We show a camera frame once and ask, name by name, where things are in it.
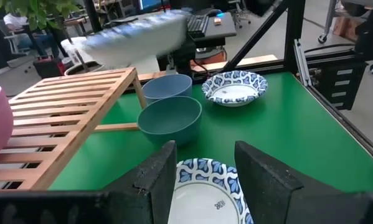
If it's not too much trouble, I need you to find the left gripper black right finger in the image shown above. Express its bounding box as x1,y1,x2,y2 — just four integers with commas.
234,140,373,224

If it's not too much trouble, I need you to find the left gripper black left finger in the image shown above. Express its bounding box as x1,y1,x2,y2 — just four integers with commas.
0,140,177,224

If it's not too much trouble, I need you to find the blue patterned paper bowl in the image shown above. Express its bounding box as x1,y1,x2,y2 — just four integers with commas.
82,9,190,68
168,157,254,224
201,70,268,108

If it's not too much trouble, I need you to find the teal bowl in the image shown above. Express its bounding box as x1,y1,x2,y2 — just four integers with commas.
136,95,203,147

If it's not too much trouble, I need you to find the wooden slatted shelf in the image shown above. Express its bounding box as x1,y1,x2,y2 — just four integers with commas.
0,67,148,191

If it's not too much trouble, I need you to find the green table mat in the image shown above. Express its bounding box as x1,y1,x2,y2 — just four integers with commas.
49,72,373,192

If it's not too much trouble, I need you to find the black box with white labels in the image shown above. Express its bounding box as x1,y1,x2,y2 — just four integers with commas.
313,60,366,111

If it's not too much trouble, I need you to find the black and red box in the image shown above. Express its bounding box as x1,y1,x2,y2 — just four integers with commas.
33,55,65,78

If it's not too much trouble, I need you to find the white plant pot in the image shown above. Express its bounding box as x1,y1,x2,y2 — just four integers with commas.
60,36,108,77

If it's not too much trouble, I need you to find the computer desk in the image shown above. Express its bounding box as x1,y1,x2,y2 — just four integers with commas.
186,12,237,49

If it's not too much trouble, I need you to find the black keyboard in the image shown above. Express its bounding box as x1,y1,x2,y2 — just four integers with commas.
187,14,209,35

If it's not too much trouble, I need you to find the black office chair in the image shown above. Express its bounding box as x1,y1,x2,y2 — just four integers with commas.
228,0,252,29

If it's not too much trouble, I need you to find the cardboard box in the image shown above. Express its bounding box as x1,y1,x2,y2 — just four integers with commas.
332,15,360,41

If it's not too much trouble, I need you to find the computer mouse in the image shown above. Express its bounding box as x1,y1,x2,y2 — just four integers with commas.
206,8,224,18

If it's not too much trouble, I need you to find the screen with blue display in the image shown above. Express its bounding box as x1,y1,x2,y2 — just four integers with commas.
138,0,162,12

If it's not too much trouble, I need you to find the grey office chair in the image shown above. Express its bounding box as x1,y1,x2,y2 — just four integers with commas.
0,19,25,74

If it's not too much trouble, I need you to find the green leafy plant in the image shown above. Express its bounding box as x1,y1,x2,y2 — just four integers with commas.
0,0,89,73

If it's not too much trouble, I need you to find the person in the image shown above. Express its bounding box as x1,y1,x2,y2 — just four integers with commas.
2,12,50,50

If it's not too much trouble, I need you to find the silver aluminium bracket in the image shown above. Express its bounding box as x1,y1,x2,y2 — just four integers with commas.
293,39,314,88

